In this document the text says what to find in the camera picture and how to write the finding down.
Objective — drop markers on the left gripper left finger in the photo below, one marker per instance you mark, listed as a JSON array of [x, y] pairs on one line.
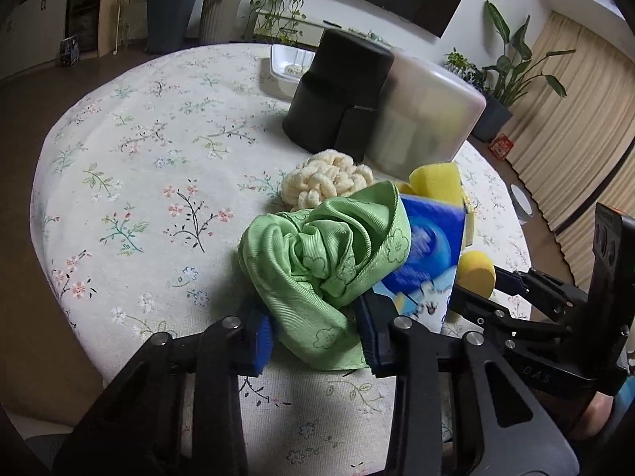
[[174, 409]]

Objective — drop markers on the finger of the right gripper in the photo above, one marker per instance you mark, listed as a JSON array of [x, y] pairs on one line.
[[550, 296], [494, 319]]

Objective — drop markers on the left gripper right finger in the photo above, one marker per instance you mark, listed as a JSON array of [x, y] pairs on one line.
[[459, 408]]

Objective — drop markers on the yellow makeup sponge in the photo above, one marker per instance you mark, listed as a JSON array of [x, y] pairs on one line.
[[476, 273]]

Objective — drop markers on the blue Vinda tissue pack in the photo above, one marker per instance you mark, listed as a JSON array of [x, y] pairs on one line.
[[422, 286]]

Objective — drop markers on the yellow rectangular sponge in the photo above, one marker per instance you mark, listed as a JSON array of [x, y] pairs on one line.
[[440, 182]]

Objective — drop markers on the green microfiber cloth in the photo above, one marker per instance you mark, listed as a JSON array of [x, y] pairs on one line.
[[308, 267]]

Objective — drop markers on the cream chenille scrubber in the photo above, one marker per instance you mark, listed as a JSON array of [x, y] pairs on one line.
[[324, 175]]

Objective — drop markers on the person's hand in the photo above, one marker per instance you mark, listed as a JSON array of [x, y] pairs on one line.
[[604, 413]]

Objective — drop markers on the grey cylindrical trash bin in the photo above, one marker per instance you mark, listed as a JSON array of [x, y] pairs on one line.
[[522, 204]]

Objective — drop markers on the beige curtain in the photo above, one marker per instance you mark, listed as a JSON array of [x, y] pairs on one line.
[[574, 152]]

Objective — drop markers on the red box on floor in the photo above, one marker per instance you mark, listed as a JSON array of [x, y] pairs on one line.
[[501, 146]]

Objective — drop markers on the translucent plastic storage box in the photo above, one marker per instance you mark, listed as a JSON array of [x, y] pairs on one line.
[[425, 115]]

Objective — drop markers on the large plant in dark pot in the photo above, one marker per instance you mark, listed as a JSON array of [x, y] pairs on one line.
[[511, 75]]

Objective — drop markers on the small hanging green plant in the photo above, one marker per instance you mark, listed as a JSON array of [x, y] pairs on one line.
[[466, 70]]

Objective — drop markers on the black cylindrical container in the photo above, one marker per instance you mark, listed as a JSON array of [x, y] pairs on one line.
[[336, 102]]

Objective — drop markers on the floral white tablecloth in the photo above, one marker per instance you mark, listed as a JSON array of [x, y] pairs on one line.
[[141, 194]]

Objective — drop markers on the white plastic tray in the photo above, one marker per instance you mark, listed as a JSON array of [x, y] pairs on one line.
[[287, 65]]

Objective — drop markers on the white TV console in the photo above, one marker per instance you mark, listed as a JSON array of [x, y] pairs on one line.
[[297, 30]]

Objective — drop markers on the leafy trailing plant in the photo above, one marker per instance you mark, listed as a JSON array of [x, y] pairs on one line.
[[278, 7]]

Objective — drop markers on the small dark floor box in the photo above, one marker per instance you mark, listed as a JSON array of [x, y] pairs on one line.
[[69, 51]]

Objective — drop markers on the plant in ribbed grey pot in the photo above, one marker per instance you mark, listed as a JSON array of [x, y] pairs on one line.
[[217, 21]]

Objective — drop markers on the tall plant in blue pot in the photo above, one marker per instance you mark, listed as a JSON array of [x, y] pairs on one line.
[[168, 10]]

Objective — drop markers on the white cabinet wall unit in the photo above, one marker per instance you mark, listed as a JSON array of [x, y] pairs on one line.
[[31, 35]]

